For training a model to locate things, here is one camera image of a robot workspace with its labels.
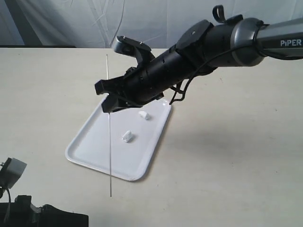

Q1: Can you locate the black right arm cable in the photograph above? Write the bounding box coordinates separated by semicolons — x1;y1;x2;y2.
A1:
169;21;303;105

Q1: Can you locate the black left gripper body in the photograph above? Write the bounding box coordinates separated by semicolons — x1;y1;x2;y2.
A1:
0;195;45;227

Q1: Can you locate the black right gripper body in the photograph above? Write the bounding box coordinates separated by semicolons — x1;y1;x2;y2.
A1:
111;65;164;108

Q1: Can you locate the white rectangular plastic tray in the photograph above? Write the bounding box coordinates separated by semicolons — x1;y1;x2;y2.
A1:
65;98;171;182

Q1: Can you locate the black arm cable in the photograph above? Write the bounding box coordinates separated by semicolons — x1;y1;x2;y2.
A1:
169;21;303;105
4;188;12;224

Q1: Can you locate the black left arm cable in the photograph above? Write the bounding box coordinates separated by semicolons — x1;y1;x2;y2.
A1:
4;188;12;224

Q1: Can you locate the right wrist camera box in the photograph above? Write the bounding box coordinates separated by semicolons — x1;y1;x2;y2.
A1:
112;36;155;67

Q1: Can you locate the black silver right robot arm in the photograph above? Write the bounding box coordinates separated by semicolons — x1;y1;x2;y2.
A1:
95;5;303;113

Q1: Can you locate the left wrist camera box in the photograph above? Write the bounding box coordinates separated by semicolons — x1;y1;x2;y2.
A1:
0;157;27;189

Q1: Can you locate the grey wrinkled backdrop cloth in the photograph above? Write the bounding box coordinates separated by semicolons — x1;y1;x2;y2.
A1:
0;0;303;48

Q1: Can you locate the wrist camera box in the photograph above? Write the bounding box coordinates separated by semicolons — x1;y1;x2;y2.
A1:
112;36;155;67
0;157;27;189

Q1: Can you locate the thin metal skewer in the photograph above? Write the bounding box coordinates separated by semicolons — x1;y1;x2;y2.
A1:
106;54;112;198

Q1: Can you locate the white marshmallow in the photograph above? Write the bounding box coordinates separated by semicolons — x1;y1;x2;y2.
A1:
138;110;151;121
122;130;133;143

